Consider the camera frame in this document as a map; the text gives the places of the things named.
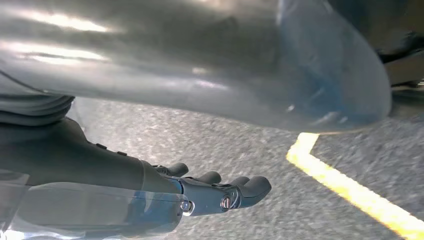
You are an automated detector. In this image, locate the yellow floor tape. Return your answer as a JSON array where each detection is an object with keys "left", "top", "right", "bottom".
[{"left": 286, "top": 132, "right": 424, "bottom": 240}]

